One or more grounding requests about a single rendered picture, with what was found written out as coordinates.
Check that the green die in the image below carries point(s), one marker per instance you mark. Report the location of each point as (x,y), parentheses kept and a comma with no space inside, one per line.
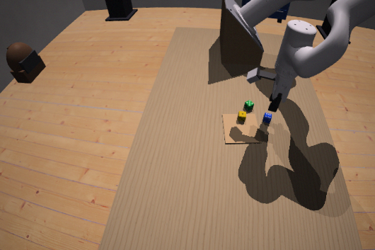
(248,105)

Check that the blue die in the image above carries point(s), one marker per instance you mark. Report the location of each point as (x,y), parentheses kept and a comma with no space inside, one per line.
(267,118)

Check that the yellow die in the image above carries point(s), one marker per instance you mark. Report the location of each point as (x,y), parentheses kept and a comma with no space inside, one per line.
(241,116)

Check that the peach square mat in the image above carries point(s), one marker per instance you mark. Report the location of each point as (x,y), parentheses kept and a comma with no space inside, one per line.
(237,132)

